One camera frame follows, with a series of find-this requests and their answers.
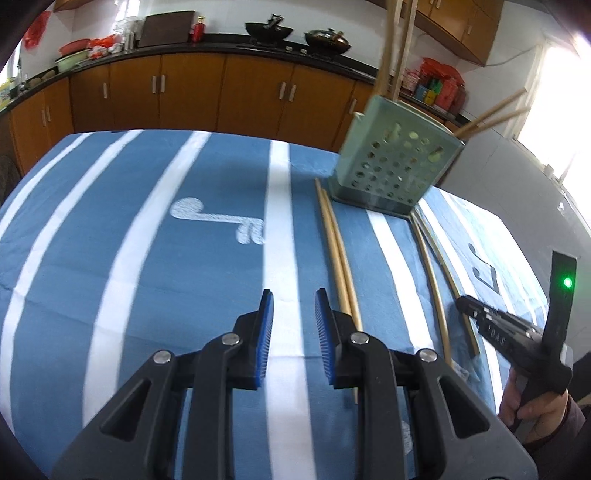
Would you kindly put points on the gas stove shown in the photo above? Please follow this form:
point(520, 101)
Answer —
point(295, 48)

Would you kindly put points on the white plastic bag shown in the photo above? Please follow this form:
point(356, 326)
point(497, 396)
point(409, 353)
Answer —
point(127, 24)

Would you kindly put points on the wooden wall cabinet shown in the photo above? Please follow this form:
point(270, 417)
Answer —
point(461, 23)

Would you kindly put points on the black wok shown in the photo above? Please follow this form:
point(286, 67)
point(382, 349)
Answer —
point(270, 30)

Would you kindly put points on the dark patterned cloth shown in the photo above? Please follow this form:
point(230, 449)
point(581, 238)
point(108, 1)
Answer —
point(8, 175)

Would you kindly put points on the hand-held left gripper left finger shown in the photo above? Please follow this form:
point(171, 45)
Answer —
point(261, 346)

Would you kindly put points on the green basin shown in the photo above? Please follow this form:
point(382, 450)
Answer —
point(71, 60)

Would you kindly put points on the red basin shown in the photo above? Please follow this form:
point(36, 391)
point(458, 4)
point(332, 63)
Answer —
point(75, 45)

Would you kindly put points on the white cup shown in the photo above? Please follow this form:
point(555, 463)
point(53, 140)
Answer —
point(549, 170)

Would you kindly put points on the person's right forearm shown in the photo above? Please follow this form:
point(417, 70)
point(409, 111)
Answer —
point(575, 424)

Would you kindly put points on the black kitchen countertop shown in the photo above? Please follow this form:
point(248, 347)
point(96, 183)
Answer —
point(217, 43)

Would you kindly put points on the dark cutting board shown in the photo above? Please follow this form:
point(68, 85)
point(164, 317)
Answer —
point(166, 28)

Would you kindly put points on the red bottle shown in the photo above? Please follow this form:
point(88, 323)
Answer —
point(199, 30)

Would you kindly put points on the person's right hand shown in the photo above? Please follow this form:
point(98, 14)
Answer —
point(508, 401)

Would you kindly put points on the window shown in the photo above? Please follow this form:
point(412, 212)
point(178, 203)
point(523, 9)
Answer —
point(558, 101)

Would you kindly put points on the dark pot with lid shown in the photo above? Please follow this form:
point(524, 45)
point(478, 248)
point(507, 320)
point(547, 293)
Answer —
point(328, 40)

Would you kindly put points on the hanging red plastic bag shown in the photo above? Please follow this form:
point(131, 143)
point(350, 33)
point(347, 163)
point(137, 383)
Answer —
point(37, 30)

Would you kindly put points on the wooden base cabinets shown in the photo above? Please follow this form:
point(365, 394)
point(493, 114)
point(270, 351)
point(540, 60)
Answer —
point(194, 92)

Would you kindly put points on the blue white striped tablecloth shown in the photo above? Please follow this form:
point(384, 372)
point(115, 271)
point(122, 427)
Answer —
point(138, 277)

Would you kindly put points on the group of condiment bottles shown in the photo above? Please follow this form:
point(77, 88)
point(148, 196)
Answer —
point(436, 92)

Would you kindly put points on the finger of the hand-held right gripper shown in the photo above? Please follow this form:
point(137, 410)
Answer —
point(471, 311)

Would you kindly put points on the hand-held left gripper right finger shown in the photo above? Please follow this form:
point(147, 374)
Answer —
point(325, 341)

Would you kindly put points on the steel cup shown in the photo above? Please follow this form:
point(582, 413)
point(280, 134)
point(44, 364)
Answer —
point(129, 40)

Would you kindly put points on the green perforated utensil holder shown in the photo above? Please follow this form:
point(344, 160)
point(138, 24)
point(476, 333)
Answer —
point(392, 161)

